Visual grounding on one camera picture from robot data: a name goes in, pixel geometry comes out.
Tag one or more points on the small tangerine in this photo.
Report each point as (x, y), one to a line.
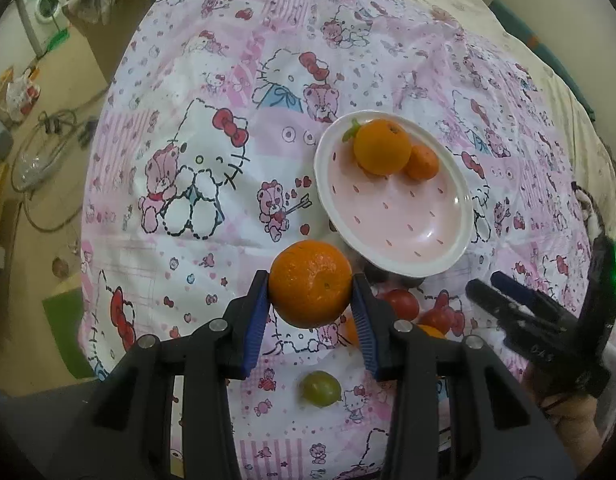
(423, 162)

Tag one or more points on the red tomato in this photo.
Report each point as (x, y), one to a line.
(400, 304)
(435, 319)

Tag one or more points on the pink strawberry-pattern plate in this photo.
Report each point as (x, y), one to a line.
(403, 210)

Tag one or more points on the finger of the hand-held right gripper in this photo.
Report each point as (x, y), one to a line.
(528, 296)
(493, 302)

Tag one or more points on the green floor mat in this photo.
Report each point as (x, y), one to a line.
(68, 330)

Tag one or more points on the person's right hand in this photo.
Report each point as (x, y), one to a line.
(573, 422)

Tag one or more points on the pink cartoon printed blanket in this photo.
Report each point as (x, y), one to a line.
(188, 110)

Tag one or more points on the white washing machine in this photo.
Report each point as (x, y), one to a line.
(43, 5)

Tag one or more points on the brown cardboard box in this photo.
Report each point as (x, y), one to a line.
(108, 35)

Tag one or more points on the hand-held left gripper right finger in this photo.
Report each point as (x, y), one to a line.
(364, 320)

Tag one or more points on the large orange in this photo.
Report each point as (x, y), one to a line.
(310, 282)
(382, 147)

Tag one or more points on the white and red plastic bag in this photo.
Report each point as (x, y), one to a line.
(23, 92)

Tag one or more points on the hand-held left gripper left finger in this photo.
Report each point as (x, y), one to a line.
(255, 320)

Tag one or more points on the green plum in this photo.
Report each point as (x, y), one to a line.
(320, 389)

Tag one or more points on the small orange tomato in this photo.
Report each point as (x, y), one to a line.
(351, 331)
(430, 331)

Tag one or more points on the beige quilt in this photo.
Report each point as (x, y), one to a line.
(528, 85)

